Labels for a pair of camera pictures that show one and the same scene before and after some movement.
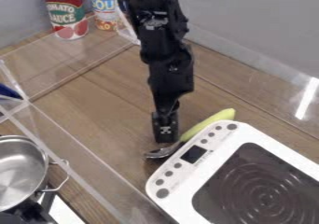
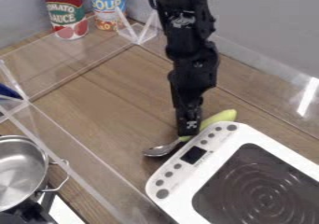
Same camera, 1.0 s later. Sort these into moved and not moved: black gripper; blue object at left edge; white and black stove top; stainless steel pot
Moved: black gripper
Not moved: stainless steel pot; blue object at left edge; white and black stove top
